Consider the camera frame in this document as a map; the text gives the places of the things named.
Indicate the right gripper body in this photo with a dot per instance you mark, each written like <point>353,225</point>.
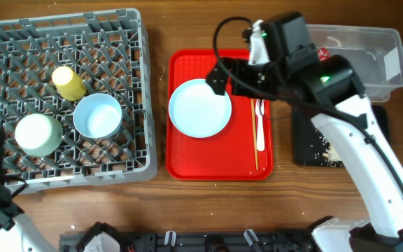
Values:
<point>262,79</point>

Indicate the red snack wrapper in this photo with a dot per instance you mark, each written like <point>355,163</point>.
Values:
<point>323,54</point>

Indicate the light blue plate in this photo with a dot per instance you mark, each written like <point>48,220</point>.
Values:
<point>196,111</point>

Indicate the wooden chopstick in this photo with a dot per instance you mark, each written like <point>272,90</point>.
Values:
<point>252,105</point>

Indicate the white plastic fork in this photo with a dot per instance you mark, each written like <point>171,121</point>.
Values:
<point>259,112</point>

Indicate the light blue bowl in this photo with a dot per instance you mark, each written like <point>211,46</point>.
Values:
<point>97,116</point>

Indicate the yellow cup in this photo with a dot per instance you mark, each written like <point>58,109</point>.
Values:
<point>68,83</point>

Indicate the green bowl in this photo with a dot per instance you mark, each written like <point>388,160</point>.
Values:
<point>38,135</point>

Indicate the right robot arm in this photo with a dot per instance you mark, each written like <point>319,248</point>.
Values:
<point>333,98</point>

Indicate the black waste tray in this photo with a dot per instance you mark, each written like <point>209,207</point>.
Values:
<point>305,140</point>

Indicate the grey dishwasher rack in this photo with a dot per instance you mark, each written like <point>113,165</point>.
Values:
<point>109,51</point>

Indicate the red plastic tray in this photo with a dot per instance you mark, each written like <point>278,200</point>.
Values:
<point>225,156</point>

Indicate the clear plastic bin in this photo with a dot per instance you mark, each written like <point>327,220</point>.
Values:
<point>375,53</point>

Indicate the rice and food scraps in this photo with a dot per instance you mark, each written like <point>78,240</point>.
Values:
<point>328,156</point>

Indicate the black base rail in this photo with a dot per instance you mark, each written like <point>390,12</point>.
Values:
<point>285,240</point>

